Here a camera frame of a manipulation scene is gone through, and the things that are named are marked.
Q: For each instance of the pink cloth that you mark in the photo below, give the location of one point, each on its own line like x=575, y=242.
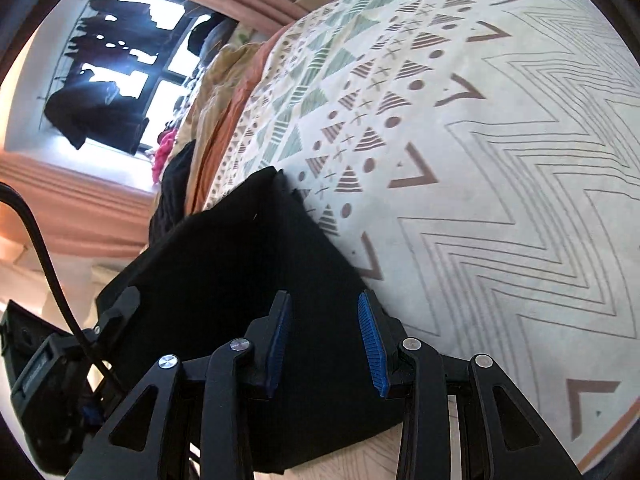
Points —
x=162, y=152

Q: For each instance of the dark bag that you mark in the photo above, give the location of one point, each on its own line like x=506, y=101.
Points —
x=205, y=32

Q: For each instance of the hanging dark garment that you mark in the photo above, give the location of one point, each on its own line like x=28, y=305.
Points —
x=115, y=35
x=100, y=110

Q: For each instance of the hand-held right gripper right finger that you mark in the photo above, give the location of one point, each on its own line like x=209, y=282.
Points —
x=372, y=345

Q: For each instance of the beige duvet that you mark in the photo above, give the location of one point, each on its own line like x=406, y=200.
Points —
x=215, y=85

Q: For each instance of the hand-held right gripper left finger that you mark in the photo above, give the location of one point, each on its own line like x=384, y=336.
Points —
x=279, y=345

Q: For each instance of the black knit garment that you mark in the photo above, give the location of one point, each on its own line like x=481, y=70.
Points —
x=170, y=185

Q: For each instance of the orange blanket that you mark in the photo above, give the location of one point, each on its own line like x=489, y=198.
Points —
x=240, y=95

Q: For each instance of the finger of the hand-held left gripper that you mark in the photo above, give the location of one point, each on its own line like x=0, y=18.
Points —
x=94, y=412
x=120, y=307

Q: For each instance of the black shirt with yellow print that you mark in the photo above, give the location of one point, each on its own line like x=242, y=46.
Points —
x=225, y=260

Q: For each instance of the patterned white bedsheet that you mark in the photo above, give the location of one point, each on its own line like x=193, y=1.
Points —
x=475, y=160

